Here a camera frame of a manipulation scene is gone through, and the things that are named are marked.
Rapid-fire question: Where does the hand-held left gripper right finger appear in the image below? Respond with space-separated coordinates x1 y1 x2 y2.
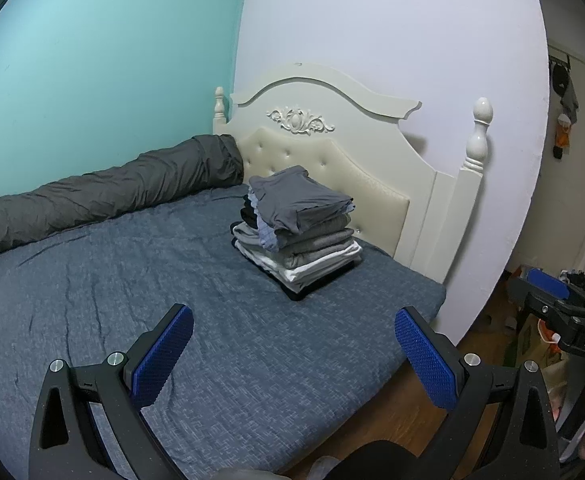
394 306 561 480

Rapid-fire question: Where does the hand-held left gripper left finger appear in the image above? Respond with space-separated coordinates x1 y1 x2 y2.
28 304 194 480

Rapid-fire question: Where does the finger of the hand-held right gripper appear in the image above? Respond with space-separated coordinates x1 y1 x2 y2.
510 267 585 317

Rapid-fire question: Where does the grey garment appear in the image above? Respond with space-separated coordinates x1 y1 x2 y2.
248 166 356 235

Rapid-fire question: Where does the stack of folded clothes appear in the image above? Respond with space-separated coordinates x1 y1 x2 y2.
230 192 363 303

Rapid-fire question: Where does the cardboard box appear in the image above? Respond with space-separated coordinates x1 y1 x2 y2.
505 310 548 367

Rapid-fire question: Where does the bed with blue sheet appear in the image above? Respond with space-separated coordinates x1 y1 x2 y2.
0 187 447 480

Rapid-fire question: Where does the orange hanging pouch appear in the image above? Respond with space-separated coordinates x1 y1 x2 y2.
555 114 572 149

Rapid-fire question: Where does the dark grey rolled duvet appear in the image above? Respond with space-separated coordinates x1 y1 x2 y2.
0 134 246 268

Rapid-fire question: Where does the grey hanging cloth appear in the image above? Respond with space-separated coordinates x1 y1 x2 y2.
560 82 580 124

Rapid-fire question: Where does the black hanging cap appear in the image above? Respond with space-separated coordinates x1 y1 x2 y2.
550 60 569 94

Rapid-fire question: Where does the cream carved headboard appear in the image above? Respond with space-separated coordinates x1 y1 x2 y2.
212 62 495 283

